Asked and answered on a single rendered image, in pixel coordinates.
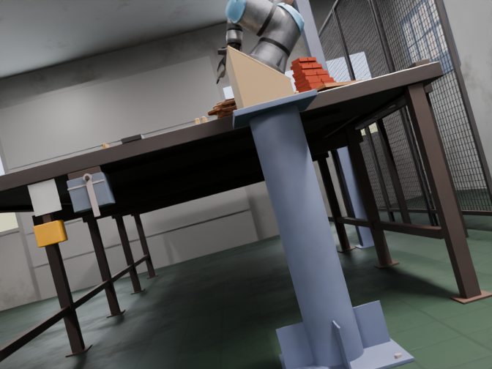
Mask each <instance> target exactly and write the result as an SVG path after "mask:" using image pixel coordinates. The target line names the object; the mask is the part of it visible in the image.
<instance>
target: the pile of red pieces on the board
mask: <svg viewBox="0 0 492 369"><path fill-rule="evenodd" d="M291 64H292V66H291V67H290V68H291V70H293V73H294V74H293V75H292V77H293V78H294V81H295V82H294V85H295V87H296V91H299V93H303V92H307V91H310V90H312V89H314V88H317V87H319V86H321V85H323V84H325V83H337V82H336V81H335V80H334V78H333V77H330V76H329V74H328V72H327V70H325V71H324V68H322V64H318V62H317V61H316V57H307V58H298V59H296V60H294V61H292V62H291Z"/></svg>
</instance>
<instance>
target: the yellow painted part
mask: <svg viewBox="0 0 492 369"><path fill-rule="evenodd" d="M42 219H43V222H44V224H42V225H37V226H34V227H33V229H34V233H35V236H36V240H37V245H38V247H44V246H48V245H53V244H56V243H59V242H64V241H67V240H68V237H67V232H66V228H65V226H64V221H63V220H56V221H54V219H53V214H52V212H51V213H47V214H44V215H42Z"/></svg>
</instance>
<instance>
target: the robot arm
mask: <svg viewBox="0 0 492 369"><path fill-rule="evenodd" d="M293 1H294V0H272V2H270V0H229V1H228V3H227V6H226V9H225V16H226V17H227V35H226V40H227V42H226V45H227V46H225V47H222V48H220V49H218V50H217V54H218V55H223V56H224V57H223V59H222V60H221V61H220V63H219V65H218V68H217V75H216V84H218V82H219V80H220V78H223V77H224V76H225V71H226V57H227V48H228V46H230V47H232V48H234V49H236V50H238V51H240V52H242V35H243V33H242V32H243V28H245V29H247V30H248V31H250V32H252V33H253V34H255V35H256V36H258V37H260V40H259V41H258V43H257V45H256V46H255V47H254V48H253V49H252V50H251V51H250V52H249V53H248V54H247V56H249V57H251V58H253V59H255V60H257V61H259V62H261V63H263V64H265V65H266V66H268V67H271V68H272V69H274V70H277V71H278V72H281V73H282V74H284V75H285V72H286V64H287V60H288V58H289V56H290V54H291V52H292V51H293V49H294V46H295V45H296V43H297V40H298V39H299V38H300V36H301V33H302V30H303V28H304V20H303V19H302V16H301V15H300V14H299V13H298V12H297V11H296V10H295V9H294V8H293V7H291V4H292V2H293Z"/></svg>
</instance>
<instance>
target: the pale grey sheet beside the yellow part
mask: <svg viewBox="0 0 492 369"><path fill-rule="evenodd" d="M28 189H29V194H30V197H31V202H32V206H33V208H34V213H35V217H36V216H40V215H44V214H47V213H51V212H55V211H59V210H62V206H61V203H60V200H59V194H58V191H57V189H56V183H55V180H54V179H49V180H46V181H43V182H38V183H34V184H30V185H28Z"/></svg>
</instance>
